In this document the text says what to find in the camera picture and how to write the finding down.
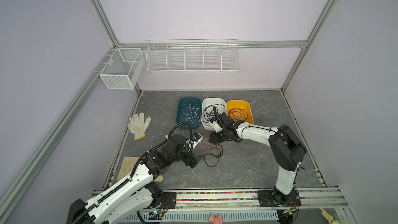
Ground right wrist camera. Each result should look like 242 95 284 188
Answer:
210 118 223 133

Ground white plastic bin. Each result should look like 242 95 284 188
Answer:
201 97 227 131

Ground cream object bottom right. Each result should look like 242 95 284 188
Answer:
319 207 342 224

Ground pink object at bottom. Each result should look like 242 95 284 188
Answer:
208 214 222 224

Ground small white mesh basket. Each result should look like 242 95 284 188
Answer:
99 48 145 90

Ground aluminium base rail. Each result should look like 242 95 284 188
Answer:
85 188 349 214

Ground teal plastic bin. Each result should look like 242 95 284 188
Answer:
176 97 202 130

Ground white cotton glove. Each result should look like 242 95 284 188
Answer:
127 113 151 141

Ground red cable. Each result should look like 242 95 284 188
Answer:
227 107 250 122

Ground beige rubber glove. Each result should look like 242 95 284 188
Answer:
116 156 164 183

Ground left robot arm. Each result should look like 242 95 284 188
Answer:
66 122 203 224

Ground long white wire rack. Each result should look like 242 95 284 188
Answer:
146 39 240 73

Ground black cable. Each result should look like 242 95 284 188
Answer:
203 103 226 122

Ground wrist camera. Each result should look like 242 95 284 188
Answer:
187 132 203 152
210 118 223 133

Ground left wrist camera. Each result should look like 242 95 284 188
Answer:
187 132 203 152

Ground yellow plastic bin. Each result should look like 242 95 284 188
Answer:
227 100 254 124

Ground white cable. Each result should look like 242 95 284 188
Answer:
181 101 200 127

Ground red black white cables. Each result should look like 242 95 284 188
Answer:
197 133 224 168

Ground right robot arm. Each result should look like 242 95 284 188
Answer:
210 107 307 207

